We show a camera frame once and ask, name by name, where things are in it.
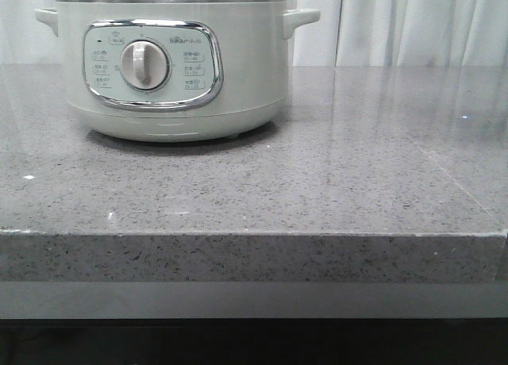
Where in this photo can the pale green electric cooking pot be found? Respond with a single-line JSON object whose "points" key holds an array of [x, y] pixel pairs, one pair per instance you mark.
{"points": [[175, 70]]}

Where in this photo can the white curtain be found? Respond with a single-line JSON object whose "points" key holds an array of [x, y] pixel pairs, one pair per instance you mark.
{"points": [[349, 33]]}

